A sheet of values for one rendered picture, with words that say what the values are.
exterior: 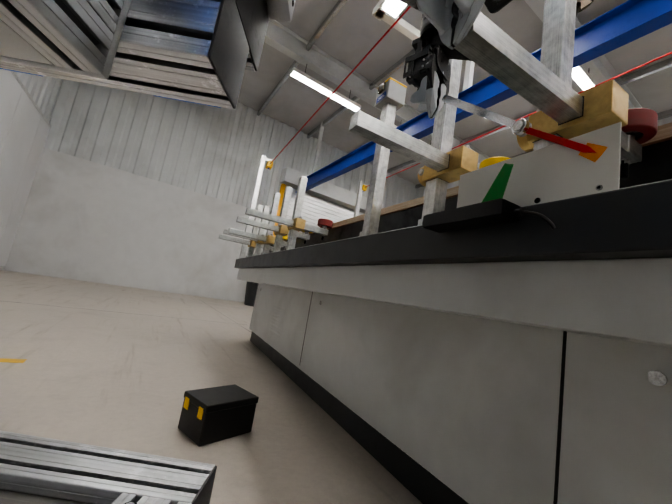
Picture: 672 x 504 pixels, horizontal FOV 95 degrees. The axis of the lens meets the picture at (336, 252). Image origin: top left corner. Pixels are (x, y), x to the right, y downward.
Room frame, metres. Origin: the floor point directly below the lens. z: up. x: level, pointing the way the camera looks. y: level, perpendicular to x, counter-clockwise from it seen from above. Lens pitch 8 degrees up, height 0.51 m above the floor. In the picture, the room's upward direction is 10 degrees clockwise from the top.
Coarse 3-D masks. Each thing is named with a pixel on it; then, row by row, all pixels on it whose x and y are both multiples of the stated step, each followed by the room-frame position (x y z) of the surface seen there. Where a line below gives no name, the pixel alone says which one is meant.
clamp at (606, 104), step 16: (592, 96) 0.40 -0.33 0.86; (608, 96) 0.38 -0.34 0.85; (624, 96) 0.39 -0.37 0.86; (592, 112) 0.40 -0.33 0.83; (608, 112) 0.38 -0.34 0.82; (624, 112) 0.39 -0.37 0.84; (544, 128) 0.46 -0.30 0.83; (560, 128) 0.44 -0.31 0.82; (576, 128) 0.43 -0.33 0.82; (592, 128) 0.42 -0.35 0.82; (528, 144) 0.49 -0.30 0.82
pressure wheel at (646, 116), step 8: (632, 112) 0.47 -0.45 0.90; (640, 112) 0.46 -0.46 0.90; (648, 112) 0.46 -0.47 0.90; (632, 120) 0.47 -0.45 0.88; (640, 120) 0.46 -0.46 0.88; (648, 120) 0.46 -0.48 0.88; (656, 120) 0.47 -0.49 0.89; (624, 128) 0.48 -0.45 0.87; (632, 128) 0.47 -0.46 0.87; (640, 128) 0.47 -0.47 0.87; (648, 128) 0.47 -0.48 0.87; (656, 128) 0.47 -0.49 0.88; (632, 136) 0.49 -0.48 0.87; (640, 136) 0.49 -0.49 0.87; (648, 136) 0.49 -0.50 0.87; (624, 168) 0.50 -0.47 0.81; (624, 176) 0.50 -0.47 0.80
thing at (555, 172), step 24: (600, 144) 0.39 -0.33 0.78; (528, 168) 0.48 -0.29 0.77; (552, 168) 0.44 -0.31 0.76; (576, 168) 0.41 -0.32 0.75; (600, 168) 0.39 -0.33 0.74; (480, 192) 0.55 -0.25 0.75; (504, 192) 0.51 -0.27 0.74; (528, 192) 0.47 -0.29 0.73; (552, 192) 0.44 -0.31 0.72; (576, 192) 0.41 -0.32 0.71; (600, 192) 0.39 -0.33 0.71
